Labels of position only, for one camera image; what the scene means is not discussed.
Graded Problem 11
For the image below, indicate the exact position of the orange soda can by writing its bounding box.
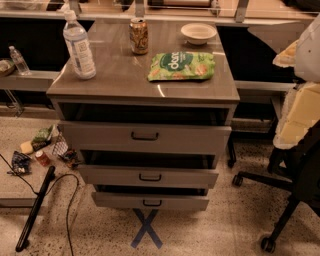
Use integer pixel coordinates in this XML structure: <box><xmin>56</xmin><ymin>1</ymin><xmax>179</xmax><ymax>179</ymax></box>
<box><xmin>129</xmin><ymin>18</ymin><xmax>148</xmax><ymax>55</ymax></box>

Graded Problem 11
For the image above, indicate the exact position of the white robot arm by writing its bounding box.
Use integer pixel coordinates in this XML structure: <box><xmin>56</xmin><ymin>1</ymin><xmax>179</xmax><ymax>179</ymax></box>
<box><xmin>273</xmin><ymin>15</ymin><xmax>320</xmax><ymax>149</ymax></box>

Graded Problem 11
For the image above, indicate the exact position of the large clear water bottle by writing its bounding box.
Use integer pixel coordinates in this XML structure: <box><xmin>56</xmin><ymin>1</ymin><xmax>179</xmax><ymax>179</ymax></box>
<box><xmin>63</xmin><ymin>10</ymin><xmax>96</xmax><ymax>80</ymax></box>

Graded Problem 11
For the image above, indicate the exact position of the red can on floor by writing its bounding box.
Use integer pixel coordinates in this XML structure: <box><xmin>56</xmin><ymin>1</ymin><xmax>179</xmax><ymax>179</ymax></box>
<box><xmin>35</xmin><ymin>150</ymin><xmax>50</xmax><ymax>167</ymax></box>

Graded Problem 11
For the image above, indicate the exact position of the small water bottle on shelf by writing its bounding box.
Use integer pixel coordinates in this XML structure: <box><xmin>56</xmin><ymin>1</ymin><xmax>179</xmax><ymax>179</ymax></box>
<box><xmin>9</xmin><ymin>46</ymin><xmax>31</xmax><ymax>75</ymax></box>

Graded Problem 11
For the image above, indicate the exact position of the grey drawer cabinet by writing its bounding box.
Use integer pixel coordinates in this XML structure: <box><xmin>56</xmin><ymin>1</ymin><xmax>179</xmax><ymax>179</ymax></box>
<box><xmin>47</xmin><ymin>20</ymin><xmax>239</xmax><ymax>197</ymax></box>

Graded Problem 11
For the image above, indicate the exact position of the green chip bag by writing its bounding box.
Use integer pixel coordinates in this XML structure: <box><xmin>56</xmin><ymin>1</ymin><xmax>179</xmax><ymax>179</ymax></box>
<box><xmin>147</xmin><ymin>51</ymin><xmax>215</xmax><ymax>81</ymax></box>

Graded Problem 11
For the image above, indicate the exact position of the top grey drawer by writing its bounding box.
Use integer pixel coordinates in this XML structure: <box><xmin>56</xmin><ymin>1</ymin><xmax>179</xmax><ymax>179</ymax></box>
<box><xmin>59</xmin><ymin>121</ymin><xmax>231</xmax><ymax>155</ymax></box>

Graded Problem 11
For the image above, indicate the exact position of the grey drawer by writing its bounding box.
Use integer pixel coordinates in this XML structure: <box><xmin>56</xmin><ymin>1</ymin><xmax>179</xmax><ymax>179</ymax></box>
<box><xmin>79</xmin><ymin>165</ymin><xmax>218</xmax><ymax>189</ymax></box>
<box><xmin>92</xmin><ymin>192</ymin><xmax>209</xmax><ymax>211</ymax></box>
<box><xmin>59</xmin><ymin>121</ymin><xmax>231</xmax><ymax>155</ymax></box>

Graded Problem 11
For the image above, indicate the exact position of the middle grey drawer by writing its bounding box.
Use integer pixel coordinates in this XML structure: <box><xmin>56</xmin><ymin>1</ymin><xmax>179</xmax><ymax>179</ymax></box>
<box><xmin>79</xmin><ymin>165</ymin><xmax>218</xmax><ymax>189</ymax></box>

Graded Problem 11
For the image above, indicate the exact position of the bottom grey drawer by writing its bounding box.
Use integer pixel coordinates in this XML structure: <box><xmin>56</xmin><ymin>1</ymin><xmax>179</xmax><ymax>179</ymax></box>
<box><xmin>92</xmin><ymin>192</ymin><xmax>209</xmax><ymax>211</ymax></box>

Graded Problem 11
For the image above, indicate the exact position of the white bowl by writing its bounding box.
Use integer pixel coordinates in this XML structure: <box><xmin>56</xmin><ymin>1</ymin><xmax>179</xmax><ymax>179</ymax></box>
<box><xmin>181</xmin><ymin>23</ymin><xmax>217</xmax><ymax>45</ymax></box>

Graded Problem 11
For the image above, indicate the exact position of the green bag on floor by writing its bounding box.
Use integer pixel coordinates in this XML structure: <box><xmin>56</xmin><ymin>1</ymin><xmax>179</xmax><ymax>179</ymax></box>
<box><xmin>31</xmin><ymin>125</ymin><xmax>54</xmax><ymax>151</ymax></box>

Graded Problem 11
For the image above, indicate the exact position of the black bar on floor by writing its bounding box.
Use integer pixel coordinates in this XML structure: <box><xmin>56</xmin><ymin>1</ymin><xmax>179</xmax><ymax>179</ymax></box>
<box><xmin>15</xmin><ymin>166</ymin><xmax>55</xmax><ymax>252</ymax></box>

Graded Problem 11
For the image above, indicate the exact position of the yellow sponge on floor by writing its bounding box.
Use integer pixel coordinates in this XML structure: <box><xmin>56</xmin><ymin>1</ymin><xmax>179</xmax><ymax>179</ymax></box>
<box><xmin>20</xmin><ymin>141</ymin><xmax>34</xmax><ymax>154</ymax></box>

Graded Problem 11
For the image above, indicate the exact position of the blue snack bag on floor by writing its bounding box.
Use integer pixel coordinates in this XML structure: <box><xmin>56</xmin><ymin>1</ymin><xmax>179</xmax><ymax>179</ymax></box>
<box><xmin>9</xmin><ymin>151</ymin><xmax>31</xmax><ymax>175</ymax></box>

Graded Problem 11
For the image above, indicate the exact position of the black office chair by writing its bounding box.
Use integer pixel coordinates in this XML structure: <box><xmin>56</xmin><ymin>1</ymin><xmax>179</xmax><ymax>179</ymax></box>
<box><xmin>232</xmin><ymin>121</ymin><xmax>320</xmax><ymax>253</ymax></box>

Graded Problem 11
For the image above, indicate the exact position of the bowl on left shelf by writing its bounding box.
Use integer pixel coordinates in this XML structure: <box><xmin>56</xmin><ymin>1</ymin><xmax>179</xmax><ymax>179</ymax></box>
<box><xmin>0</xmin><ymin>59</ymin><xmax>15</xmax><ymax>77</ymax></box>

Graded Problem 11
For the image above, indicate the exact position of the black cable on floor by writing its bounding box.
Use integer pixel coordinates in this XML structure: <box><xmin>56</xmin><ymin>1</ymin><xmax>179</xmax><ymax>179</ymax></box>
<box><xmin>0</xmin><ymin>153</ymin><xmax>81</xmax><ymax>256</ymax></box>

